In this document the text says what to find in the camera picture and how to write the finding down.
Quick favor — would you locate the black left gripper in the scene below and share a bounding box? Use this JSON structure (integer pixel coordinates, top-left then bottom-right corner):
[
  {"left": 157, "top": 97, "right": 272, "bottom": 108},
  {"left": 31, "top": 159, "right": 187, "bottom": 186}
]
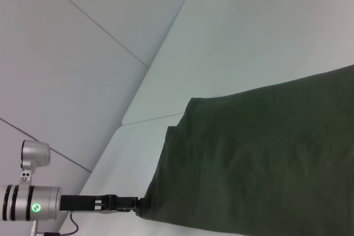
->
[{"left": 59, "top": 193, "right": 152, "bottom": 215}]

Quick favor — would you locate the dark green FREE T-shirt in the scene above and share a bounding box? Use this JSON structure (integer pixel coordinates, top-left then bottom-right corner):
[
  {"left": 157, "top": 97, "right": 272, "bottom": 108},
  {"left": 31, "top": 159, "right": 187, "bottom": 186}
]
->
[{"left": 134, "top": 64, "right": 354, "bottom": 236}]

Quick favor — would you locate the left arm cable with plug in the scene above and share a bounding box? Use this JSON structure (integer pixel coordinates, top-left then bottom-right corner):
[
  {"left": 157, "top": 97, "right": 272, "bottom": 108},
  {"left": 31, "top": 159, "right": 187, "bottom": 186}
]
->
[{"left": 29, "top": 212, "right": 80, "bottom": 236}]

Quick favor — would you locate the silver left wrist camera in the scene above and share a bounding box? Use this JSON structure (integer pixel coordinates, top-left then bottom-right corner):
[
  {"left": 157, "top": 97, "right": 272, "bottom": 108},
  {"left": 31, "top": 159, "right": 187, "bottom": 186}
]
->
[{"left": 18, "top": 139, "right": 52, "bottom": 186}]

